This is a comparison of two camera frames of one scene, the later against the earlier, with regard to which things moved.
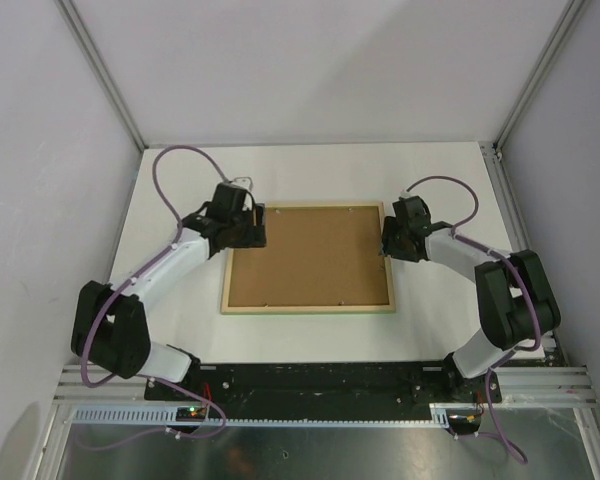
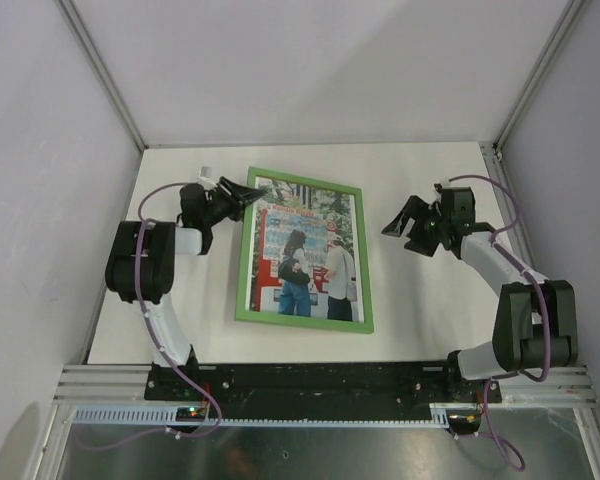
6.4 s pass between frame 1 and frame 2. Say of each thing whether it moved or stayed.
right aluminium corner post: stayed
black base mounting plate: stayed
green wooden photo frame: moved
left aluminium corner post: stayed
